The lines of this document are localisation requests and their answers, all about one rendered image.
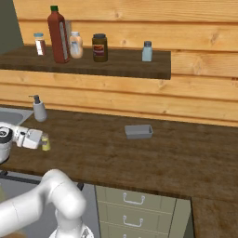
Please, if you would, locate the grey dishwasher front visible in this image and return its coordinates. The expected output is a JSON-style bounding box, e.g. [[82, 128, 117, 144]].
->
[[0, 169, 101, 238]]

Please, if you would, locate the steel sink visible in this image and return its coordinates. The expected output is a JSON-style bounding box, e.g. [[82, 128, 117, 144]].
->
[[0, 106, 34, 127]]

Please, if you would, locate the dark wooden shelf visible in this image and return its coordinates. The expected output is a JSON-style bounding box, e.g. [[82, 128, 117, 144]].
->
[[0, 45, 172, 81]]

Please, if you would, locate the pale blue shaker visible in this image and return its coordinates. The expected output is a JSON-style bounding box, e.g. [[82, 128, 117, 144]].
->
[[141, 40, 153, 62]]

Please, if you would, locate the grey rectangular tray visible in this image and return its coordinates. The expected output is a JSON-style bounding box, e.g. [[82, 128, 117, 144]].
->
[[124, 124, 154, 140]]

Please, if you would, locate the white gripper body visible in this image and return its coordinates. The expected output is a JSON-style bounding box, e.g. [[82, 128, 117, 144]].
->
[[21, 128, 44, 151]]

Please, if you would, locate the dark brown jar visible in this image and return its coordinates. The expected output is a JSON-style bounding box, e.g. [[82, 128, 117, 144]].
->
[[91, 33, 109, 63]]

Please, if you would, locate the yellow-green shaker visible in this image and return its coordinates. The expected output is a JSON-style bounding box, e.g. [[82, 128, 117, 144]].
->
[[41, 133, 51, 152]]

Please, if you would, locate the tall red sauce bottle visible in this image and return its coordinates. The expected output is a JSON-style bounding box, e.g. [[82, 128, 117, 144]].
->
[[46, 5, 72, 64]]

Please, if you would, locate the grey soap dispenser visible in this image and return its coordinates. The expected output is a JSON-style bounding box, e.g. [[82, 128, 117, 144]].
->
[[28, 94, 48, 123]]

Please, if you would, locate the olive drawer front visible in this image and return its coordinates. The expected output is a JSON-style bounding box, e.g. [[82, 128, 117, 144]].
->
[[99, 220, 171, 238], [97, 200, 173, 234], [95, 185, 179, 216]]

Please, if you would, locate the small red spice shaker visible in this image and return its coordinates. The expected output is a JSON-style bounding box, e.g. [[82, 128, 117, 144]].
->
[[33, 32, 47, 57]]

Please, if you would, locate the white drawer handle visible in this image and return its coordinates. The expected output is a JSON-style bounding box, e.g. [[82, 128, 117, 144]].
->
[[122, 215, 145, 229], [122, 192, 146, 206]]

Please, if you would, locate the peach condiment bottle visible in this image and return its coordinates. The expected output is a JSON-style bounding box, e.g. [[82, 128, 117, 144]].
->
[[69, 31, 85, 60]]

